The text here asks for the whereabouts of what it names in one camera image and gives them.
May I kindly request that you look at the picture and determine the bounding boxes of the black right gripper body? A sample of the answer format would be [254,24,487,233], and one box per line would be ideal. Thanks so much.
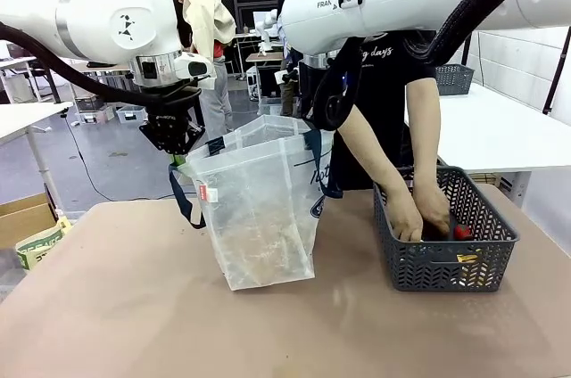
[299,58,332,121]

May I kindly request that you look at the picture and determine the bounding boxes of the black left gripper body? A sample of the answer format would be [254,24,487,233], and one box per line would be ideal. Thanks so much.
[143,87,203,131]

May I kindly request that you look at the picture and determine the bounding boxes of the translucent shopping bag navy handles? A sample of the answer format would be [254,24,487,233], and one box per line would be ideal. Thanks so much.
[168,113,345,292]

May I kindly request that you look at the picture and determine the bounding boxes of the grey plastic lattice basket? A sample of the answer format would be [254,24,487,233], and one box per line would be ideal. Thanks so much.
[372,166,521,293]
[434,63,476,97]

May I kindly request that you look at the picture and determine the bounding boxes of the person's right forearm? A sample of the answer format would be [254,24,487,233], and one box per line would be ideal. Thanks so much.
[336,103,405,201]

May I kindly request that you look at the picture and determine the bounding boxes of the person's left forearm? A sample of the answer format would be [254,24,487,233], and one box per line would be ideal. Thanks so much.
[405,77,443,192]

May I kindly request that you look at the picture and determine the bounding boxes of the person's right hand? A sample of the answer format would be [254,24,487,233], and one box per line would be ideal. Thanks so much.
[385,181,425,242]

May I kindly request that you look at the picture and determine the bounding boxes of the person's left hand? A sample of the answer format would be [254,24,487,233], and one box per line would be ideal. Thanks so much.
[411,178,452,237]

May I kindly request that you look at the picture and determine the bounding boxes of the clear plastic storage bin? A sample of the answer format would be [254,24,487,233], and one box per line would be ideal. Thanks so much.
[258,96,283,117]
[116,104,148,125]

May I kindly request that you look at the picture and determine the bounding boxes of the small wooden background table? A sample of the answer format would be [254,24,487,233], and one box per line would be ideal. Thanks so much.
[244,51,285,80]

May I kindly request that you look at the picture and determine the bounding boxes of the person in black t-shirt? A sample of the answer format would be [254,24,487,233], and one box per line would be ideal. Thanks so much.
[332,29,441,192]

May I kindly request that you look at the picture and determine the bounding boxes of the dark storage crate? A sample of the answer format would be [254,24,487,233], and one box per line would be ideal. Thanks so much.
[73,94,106,112]

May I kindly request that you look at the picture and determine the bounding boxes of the small white background robot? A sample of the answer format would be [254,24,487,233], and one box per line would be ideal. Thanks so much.
[256,10,280,56]

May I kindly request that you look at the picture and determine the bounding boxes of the mannequin with cream jacket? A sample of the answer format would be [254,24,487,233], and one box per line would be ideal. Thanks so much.
[173,0,237,134]

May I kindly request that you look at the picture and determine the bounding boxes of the small white side table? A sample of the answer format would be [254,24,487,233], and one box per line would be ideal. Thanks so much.
[0,101,75,218]

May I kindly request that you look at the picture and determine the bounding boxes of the large brown cardboard box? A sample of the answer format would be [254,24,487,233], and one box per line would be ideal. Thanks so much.
[0,193,59,251]

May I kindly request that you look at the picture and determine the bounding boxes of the white sack green print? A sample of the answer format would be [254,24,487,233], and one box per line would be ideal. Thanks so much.
[15,216,72,271]

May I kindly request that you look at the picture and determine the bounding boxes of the large white side table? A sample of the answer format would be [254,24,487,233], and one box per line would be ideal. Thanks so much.
[403,82,571,210]

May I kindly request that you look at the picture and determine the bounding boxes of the small brown cardboard box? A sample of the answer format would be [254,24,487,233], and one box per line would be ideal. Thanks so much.
[470,171,501,187]

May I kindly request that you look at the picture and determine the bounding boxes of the yellow labelled packet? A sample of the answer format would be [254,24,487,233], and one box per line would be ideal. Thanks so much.
[455,252,483,284]

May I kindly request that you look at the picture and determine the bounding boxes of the slanted black pole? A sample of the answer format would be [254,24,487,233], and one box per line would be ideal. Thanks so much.
[542,28,571,115]

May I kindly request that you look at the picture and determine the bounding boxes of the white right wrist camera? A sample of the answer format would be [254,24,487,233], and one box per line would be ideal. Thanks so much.
[274,68,301,86]

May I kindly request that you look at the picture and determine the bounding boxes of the thin black floor cable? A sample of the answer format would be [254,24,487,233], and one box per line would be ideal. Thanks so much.
[62,113,175,201]

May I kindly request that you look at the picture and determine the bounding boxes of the black left arm cable sleeve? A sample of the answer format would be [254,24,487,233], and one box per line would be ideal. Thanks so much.
[0,23,203,108]

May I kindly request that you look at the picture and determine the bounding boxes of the black arm cable sleeve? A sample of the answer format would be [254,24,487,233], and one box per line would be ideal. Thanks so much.
[307,0,539,130]
[0,23,203,108]

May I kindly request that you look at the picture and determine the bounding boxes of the black right arm cable sleeve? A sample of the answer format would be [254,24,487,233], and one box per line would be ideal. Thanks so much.
[307,0,539,130]

